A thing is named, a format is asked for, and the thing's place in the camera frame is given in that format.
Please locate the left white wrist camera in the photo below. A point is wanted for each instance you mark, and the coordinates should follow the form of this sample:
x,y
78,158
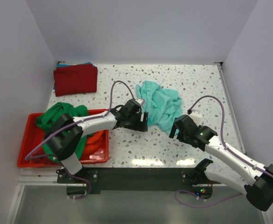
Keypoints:
x,y
140,101

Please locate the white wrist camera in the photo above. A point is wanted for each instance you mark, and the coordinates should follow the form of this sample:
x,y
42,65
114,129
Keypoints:
x,y
196,116
140,101

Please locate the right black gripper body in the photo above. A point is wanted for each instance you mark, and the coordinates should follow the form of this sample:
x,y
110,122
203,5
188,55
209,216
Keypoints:
x,y
180,128

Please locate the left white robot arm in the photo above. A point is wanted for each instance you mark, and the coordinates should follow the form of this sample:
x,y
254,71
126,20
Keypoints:
x,y
64,136

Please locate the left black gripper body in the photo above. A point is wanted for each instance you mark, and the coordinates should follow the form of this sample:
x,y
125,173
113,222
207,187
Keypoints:
x,y
139,123

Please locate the orange t shirt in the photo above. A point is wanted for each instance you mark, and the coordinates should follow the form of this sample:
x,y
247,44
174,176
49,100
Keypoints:
x,y
93,143

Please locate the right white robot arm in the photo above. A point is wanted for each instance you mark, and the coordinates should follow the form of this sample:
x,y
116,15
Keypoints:
x,y
245,175

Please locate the folded dark red t shirt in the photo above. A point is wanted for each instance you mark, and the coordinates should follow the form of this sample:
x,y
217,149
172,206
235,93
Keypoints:
x,y
77,79

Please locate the teal t shirt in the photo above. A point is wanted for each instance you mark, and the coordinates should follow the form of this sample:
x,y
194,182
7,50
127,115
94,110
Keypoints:
x,y
162,105

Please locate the folded blue t shirt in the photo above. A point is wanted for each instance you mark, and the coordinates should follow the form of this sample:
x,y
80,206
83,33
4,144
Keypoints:
x,y
59,65

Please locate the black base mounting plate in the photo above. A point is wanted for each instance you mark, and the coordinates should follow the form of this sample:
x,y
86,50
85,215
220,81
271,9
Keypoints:
x,y
96,180

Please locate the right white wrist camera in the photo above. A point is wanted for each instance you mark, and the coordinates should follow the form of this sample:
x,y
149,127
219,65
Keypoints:
x,y
196,116

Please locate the green t shirt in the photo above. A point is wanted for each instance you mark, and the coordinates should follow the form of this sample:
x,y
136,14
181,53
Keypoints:
x,y
47,119

